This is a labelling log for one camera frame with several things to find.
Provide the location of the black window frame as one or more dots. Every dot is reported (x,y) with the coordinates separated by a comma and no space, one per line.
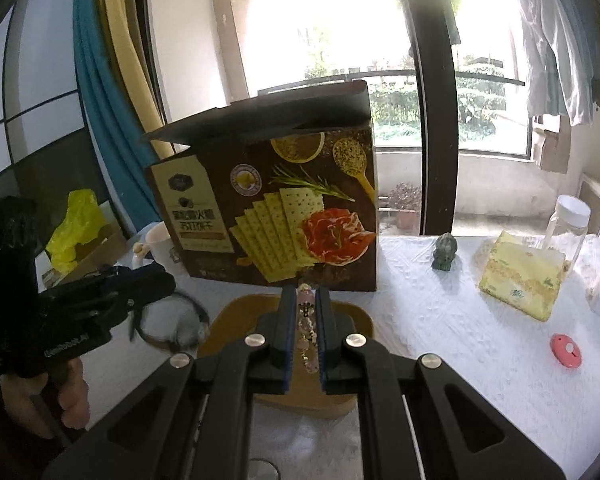
(435,75)

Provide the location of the teal curtain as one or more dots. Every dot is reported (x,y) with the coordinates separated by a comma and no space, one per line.
(111,117)

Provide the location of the hanging light blue shirt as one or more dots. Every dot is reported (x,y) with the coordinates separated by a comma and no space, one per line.
(560,51)

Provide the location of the brown cracker box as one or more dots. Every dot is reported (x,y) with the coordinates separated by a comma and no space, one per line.
(276,189)

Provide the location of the person's left hand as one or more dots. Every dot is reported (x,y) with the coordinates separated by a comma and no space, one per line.
(33,404)

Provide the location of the small grey-green figurine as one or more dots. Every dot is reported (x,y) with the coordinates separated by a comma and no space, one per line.
(445,249)

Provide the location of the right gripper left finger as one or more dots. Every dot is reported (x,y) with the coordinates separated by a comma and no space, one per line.
(272,369)

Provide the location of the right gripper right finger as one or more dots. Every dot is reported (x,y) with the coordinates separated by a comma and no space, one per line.
(332,328)

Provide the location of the small red round object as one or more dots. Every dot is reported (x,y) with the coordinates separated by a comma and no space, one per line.
(566,351)

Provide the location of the white ceramic mug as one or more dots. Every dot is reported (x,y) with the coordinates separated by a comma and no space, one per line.
(159,245)

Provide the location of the brown cardboard box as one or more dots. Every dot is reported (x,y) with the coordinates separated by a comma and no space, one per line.
(108,247)

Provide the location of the clear jar white lid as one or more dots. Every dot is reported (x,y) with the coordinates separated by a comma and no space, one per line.
(567,228)

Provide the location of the yellow curtain left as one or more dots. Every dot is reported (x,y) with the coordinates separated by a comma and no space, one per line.
(126,42)

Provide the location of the black leather strap watch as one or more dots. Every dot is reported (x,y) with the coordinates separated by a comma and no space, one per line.
(178,323)

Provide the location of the yellow plastic bag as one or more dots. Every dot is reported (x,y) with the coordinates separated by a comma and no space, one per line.
(82,223)

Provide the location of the potted plant on balcony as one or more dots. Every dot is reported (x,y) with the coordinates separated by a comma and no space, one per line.
(406,200)

